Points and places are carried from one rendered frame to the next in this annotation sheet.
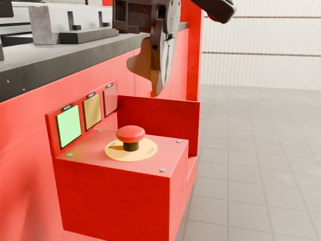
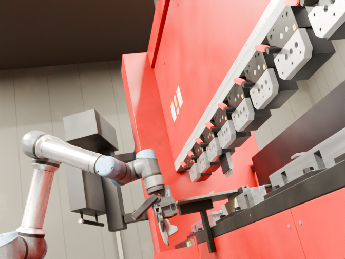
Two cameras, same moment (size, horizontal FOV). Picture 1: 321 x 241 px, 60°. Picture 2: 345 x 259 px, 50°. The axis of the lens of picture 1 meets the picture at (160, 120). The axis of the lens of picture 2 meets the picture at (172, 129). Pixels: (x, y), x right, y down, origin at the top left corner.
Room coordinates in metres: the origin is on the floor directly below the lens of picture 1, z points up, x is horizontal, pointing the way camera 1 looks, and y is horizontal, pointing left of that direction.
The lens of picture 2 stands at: (1.74, -0.55, 0.76)
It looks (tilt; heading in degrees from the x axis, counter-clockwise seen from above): 20 degrees up; 153
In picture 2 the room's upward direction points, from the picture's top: 13 degrees counter-clockwise
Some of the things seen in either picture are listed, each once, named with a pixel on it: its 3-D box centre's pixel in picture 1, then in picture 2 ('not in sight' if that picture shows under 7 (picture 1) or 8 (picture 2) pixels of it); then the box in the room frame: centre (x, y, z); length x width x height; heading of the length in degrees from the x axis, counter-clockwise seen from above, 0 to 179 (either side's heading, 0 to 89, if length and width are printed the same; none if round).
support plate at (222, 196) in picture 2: not in sight; (203, 199); (0.31, 0.26, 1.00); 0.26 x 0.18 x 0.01; 77
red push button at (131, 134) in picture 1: (131, 140); not in sight; (0.34, 0.04, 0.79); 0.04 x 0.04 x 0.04
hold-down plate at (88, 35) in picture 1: (93, 34); (293, 188); (0.92, 0.21, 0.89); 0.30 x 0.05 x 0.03; 167
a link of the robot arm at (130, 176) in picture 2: not in sight; (123, 173); (0.38, -0.10, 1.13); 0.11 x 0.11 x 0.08; 49
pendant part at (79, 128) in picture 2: not in sight; (98, 173); (-1.02, 0.17, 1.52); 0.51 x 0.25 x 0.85; 147
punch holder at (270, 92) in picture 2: not in sight; (268, 78); (0.90, 0.27, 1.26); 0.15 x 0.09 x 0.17; 167
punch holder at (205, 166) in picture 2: not in sight; (207, 153); (0.12, 0.45, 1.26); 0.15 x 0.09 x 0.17; 167
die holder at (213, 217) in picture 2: not in sight; (207, 226); (-0.19, 0.53, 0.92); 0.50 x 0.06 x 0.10; 167
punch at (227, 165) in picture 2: not in sight; (227, 165); (0.34, 0.41, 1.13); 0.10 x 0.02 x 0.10; 167
